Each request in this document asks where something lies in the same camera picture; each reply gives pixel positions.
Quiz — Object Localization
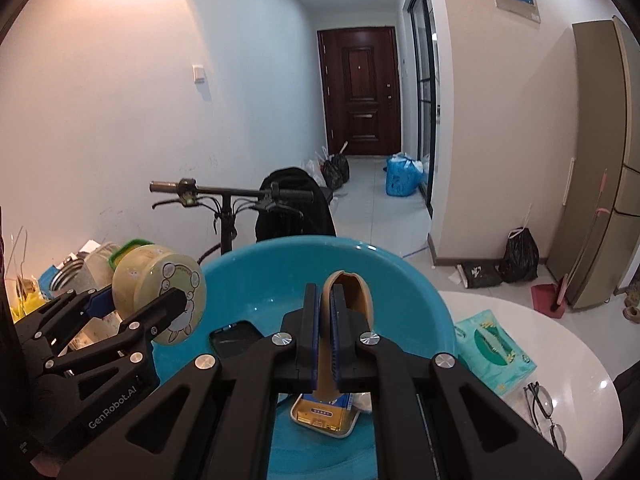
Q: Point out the yellow blue cigarette pack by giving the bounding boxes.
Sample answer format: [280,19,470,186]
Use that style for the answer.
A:
[290,392,362,440]

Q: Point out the beige refrigerator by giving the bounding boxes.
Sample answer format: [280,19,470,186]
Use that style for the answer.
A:
[545,16,640,311]

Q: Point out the white plastic bag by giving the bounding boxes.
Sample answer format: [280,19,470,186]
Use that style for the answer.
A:
[300,157,326,181]

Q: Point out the black jacket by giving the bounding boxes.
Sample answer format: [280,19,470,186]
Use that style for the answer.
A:
[612,355,640,461]

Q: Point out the black eyeglasses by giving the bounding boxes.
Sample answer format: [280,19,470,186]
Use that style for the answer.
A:
[522,381,568,453]

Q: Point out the dark flat package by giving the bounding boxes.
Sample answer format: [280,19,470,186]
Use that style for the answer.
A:
[457,261,503,289]

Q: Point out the brown door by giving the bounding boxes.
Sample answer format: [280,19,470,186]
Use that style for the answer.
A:
[316,26,402,157]

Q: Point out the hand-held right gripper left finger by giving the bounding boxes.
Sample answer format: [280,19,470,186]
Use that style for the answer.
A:
[57,282,321,480]

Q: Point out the red dustpan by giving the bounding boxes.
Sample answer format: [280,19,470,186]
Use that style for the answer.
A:
[531,284,566,316]

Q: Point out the yellow plastic bag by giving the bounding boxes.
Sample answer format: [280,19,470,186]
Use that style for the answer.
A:
[10,292,51,323]

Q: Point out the blue plastic basin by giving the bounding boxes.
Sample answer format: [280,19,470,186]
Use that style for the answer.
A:
[150,236,458,480]

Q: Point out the black trash bag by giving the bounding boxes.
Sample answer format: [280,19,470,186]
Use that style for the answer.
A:
[320,152,351,190]
[499,227,540,283]

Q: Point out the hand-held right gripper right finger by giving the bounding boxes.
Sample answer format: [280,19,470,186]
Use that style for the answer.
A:
[330,284,583,480]

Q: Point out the blue plastic bag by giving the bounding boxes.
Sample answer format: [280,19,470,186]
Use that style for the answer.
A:
[385,152,429,197]

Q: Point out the green tissue pack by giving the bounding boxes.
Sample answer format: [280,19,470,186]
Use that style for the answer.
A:
[453,310,538,398]

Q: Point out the black framed glass door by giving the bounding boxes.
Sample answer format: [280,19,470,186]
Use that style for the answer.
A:
[402,0,443,206]

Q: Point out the bicycle handlebar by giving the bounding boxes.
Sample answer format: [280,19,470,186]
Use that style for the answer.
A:
[149,178,337,266]

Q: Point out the black phone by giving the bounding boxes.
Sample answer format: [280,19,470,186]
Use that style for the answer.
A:
[208,320,264,359]

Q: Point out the round beige cartoon container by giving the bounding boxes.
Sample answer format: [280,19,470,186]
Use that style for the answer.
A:
[111,244,207,347]

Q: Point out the white vertical bar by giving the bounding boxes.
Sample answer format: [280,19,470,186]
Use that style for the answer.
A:
[562,156,575,206]

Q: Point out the white round desktop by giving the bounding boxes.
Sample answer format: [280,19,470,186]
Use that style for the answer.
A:
[435,290,626,461]

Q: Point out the blue white sugar bag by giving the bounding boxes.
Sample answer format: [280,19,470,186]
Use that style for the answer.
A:
[39,265,63,296]

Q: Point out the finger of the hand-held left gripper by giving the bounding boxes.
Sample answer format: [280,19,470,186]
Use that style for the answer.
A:
[14,285,121,356]
[42,287,187,378]

